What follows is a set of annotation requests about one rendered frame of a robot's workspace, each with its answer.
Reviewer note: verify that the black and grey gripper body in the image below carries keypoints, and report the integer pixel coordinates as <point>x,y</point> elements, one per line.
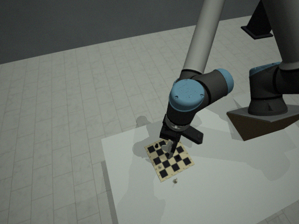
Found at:
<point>167,133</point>

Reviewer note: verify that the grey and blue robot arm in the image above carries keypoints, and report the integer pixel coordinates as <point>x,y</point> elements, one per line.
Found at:
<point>268,83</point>

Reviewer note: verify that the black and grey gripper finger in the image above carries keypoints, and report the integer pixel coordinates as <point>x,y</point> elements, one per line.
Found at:
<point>170,147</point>

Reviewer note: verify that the beige and black chessboard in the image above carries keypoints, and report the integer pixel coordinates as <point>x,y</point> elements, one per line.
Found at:
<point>172,166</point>

